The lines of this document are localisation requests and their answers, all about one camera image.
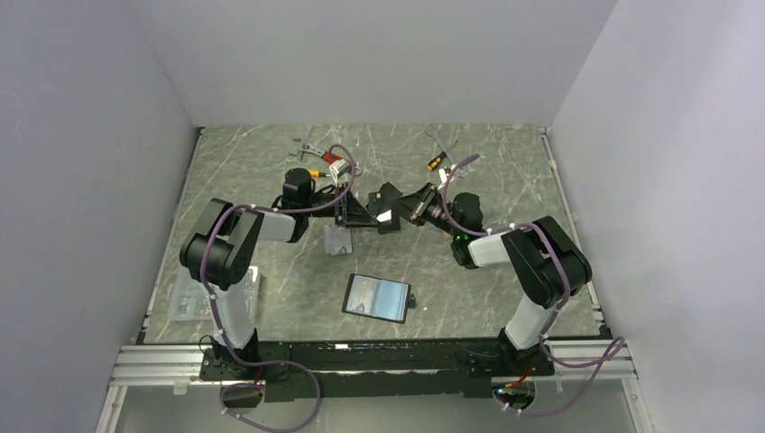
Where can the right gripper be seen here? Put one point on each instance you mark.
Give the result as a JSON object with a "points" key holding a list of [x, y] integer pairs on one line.
{"points": [[415, 206]]}

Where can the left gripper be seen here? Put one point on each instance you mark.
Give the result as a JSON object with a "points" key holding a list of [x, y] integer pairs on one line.
{"points": [[353, 213]]}

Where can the silver VIP credit card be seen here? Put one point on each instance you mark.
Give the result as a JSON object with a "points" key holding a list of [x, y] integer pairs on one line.
{"points": [[361, 295]]}

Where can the black leather card holder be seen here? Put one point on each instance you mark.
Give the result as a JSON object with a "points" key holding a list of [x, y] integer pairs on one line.
{"points": [[392, 302]]}

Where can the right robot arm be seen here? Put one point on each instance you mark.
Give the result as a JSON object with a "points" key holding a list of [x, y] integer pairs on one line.
{"points": [[548, 265]]}

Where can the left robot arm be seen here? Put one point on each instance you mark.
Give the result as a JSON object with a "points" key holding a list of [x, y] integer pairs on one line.
{"points": [[219, 248]]}

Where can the black credit card stack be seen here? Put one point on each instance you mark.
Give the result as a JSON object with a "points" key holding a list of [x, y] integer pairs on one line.
{"points": [[380, 201]]}

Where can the black yellow small screwdriver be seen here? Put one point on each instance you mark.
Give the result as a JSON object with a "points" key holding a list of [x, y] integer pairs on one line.
{"points": [[435, 162]]}

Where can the silver open-end wrench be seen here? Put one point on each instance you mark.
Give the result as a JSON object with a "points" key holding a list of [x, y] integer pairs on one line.
{"points": [[433, 132]]}

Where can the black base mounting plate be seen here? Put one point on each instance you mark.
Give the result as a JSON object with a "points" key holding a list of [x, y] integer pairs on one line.
{"points": [[470, 367]]}

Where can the clear plastic screw box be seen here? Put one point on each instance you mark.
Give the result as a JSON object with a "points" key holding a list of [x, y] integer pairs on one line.
{"points": [[189, 300]]}

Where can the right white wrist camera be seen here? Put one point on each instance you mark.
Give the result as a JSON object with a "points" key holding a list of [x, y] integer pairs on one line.
{"points": [[443, 175]]}

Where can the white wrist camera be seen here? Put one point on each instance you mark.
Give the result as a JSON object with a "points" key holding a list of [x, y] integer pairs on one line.
{"points": [[443, 175], [338, 169]]}

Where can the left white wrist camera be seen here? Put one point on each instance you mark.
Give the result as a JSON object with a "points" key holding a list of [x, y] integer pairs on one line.
{"points": [[338, 169]]}

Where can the red handled adjustable wrench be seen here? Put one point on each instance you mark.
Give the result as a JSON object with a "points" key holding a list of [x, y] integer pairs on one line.
{"points": [[306, 146]]}

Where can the aluminium frame rail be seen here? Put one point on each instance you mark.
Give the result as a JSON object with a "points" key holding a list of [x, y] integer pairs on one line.
{"points": [[178, 366]]}

